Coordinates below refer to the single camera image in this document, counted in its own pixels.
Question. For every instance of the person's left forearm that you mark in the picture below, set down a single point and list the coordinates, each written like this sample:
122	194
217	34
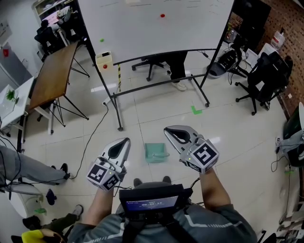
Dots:
99	206

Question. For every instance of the grey plastic bin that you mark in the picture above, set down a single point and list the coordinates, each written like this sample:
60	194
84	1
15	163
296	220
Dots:
215	70

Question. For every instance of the yellow black striped pole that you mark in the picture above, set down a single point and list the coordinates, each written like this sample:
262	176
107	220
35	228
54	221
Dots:
119	78

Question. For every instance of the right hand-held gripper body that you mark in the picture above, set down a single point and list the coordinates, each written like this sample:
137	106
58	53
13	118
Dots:
204	155

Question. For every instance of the clear water jug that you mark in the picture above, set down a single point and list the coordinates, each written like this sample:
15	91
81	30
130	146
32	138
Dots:
278	39

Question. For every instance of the cream plastic box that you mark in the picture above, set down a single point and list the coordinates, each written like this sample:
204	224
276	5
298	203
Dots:
101	62

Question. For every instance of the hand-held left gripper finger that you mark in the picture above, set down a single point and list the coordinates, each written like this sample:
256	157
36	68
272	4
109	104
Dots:
124	154
111	144

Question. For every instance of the chest-mounted black screen device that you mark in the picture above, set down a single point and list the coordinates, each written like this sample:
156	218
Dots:
152	201

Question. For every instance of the black computer case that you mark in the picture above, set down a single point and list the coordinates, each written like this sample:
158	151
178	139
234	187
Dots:
228	59

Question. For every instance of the dark green chair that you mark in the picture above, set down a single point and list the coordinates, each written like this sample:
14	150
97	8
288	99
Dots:
294	121

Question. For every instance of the teal green dustpan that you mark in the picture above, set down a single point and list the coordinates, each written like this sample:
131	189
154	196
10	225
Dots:
154	149

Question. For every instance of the brown wooden table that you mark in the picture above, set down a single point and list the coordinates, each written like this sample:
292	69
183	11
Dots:
54	73

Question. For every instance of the whiteboard on black wheeled stand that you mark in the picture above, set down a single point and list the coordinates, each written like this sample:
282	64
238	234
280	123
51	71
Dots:
152	35

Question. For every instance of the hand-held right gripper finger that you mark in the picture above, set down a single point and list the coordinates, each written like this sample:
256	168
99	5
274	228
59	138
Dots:
187	128
177	144

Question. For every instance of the small green plant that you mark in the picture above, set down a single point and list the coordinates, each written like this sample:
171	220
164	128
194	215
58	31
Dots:
12	95

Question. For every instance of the white tiled floor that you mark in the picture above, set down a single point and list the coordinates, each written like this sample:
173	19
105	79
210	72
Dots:
225	133

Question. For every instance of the person's grey shirt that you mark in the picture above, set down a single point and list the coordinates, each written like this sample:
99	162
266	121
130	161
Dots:
209	225

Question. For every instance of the black office chair base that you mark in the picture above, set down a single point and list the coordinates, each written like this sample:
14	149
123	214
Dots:
150	65

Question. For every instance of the red round object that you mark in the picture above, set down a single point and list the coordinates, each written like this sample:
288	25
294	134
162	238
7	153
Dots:
105	66

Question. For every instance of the white shelf unit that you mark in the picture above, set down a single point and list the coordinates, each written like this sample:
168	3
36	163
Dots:
50	7

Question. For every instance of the black mesh office chair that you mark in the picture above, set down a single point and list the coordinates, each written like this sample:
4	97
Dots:
268	78

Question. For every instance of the person's right shoe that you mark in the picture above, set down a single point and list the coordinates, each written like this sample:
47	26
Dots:
167	179

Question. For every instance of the white table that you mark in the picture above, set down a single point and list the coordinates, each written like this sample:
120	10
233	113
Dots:
21	97

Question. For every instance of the dark blue cloth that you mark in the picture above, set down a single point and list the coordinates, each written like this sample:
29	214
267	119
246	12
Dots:
50	197

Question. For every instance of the yellow object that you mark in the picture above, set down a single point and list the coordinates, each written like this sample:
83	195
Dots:
32	236

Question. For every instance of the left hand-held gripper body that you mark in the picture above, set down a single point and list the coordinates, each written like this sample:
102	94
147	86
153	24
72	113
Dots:
101	174

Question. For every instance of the person's left shoe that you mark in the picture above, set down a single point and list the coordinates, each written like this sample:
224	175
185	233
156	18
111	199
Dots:
137	182

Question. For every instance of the person's right forearm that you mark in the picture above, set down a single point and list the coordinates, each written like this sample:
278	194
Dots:
213	189

